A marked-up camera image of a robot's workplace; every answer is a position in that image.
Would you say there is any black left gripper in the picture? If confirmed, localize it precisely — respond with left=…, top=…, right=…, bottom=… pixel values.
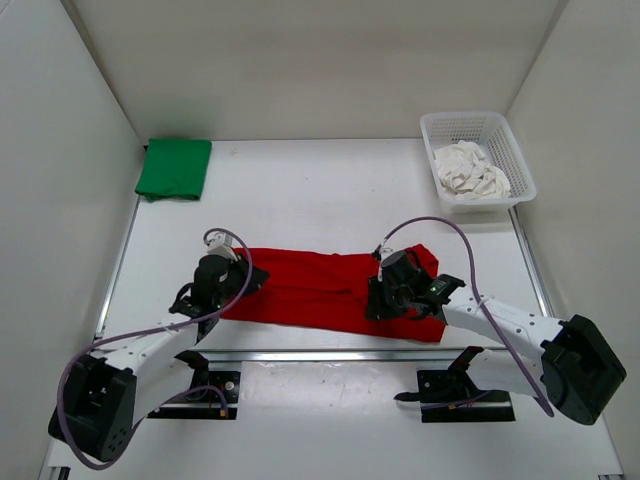
left=213, top=250, right=269, bottom=307

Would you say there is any red t shirt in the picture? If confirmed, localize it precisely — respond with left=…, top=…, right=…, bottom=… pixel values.
left=223, top=248, right=445, bottom=343

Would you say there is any green t shirt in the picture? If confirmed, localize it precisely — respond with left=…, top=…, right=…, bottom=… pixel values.
left=135, top=138, right=212, bottom=202

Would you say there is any white cloth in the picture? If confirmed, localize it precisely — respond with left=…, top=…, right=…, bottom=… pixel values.
left=434, top=140, right=511, bottom=200

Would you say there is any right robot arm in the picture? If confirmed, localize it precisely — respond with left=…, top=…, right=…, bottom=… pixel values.
left=366, top=249, right=627, bottom=425

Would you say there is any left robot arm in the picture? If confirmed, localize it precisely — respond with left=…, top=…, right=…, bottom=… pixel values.
left=48, top=247, right=270, bottom=468

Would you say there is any white plastic basket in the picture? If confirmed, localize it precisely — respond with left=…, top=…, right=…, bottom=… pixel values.
left=420, top=111, right=537, bottom=214

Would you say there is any aluminium table edge rail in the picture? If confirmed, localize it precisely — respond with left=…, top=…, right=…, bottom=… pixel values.
left=89, top=348, right=524, bottom=366

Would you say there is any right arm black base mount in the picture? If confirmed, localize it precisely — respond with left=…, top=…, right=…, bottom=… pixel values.
left=394, top=347, right=515, bottom=423

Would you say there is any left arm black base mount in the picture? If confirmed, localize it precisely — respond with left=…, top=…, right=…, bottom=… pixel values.
left=147, top=351, right=241, bottom=421

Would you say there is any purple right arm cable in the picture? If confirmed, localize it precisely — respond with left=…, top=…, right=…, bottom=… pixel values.
left=372, top=215, right=556, bottom=419

